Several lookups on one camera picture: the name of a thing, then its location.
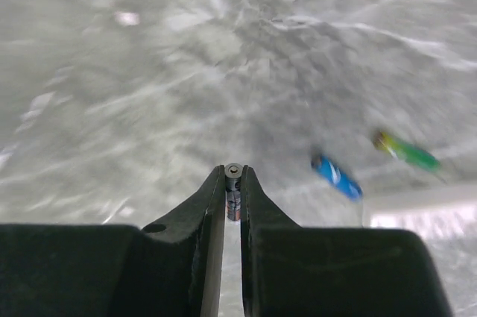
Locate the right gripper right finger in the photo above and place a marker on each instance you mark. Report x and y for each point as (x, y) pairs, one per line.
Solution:
(289, 270)

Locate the black orange AAA battery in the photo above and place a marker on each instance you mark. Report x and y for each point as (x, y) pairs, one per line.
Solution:
(233, 172)

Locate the green AAA battery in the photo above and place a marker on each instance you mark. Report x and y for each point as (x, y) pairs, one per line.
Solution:
(405, 151)

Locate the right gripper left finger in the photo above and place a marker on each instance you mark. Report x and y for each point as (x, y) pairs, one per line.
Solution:
(171, 267)

